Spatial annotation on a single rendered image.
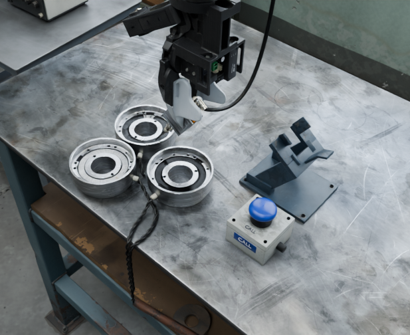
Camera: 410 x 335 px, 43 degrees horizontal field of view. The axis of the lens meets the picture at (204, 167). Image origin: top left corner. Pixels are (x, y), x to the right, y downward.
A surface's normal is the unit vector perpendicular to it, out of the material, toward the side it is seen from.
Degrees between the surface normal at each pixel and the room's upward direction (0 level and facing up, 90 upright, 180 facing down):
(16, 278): 0
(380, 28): 90
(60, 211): 0
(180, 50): 90
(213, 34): 90
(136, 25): 90
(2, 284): 0
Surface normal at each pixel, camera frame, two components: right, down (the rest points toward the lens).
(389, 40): -0.66, 0.52
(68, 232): 0.04, -0.70
